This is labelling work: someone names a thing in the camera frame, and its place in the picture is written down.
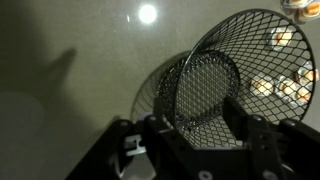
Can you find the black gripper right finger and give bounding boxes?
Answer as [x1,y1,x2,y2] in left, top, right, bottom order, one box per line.
[223,96,267,150]

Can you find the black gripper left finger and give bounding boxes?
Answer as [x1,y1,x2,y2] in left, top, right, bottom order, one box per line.
[144,99,197,157]

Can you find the packaged burger candy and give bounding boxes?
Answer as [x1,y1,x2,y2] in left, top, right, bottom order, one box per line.
[250,76,274,97]
[294,62,319,86]
[275,76,298,101]
[290,87,312,107]
[281,0,312,10]
[268,27,293,51]
[296,1,320,22]

